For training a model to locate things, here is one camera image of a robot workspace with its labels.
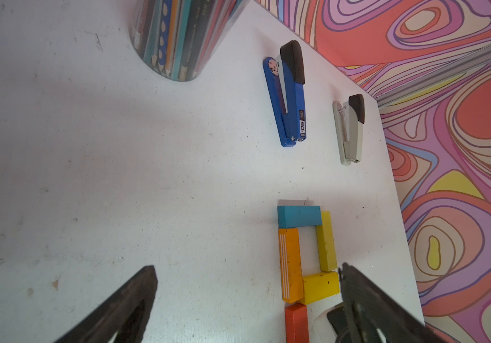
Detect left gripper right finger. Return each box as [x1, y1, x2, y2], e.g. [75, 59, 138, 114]
[327, 263, 444, 342]

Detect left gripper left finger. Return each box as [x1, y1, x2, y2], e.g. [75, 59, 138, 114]
[57, 265, 158, 342]

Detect golden yellow wooden block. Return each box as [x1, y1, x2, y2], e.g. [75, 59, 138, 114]
[298, 271, 340, 305]

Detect lime yellow wooden block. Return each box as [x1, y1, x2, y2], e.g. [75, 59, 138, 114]
[316, 211, 338, 272]

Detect small red wooden block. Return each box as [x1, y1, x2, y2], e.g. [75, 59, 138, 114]
[285, 303, 310, 343]

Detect orange wooden block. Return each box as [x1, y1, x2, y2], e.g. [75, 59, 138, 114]
[278, 228, 304, 304]

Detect teal wooden block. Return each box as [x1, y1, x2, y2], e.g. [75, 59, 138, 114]
[278, 206, 322, 229]

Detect beige stapler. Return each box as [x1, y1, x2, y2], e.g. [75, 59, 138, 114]
[333, 94, 365, 166]

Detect blue stapler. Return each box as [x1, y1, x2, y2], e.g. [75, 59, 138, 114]
[263, 40, 307, 147]

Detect metal mesh pencil cup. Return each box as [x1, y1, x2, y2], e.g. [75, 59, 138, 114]
[130, 0, 246, 81]

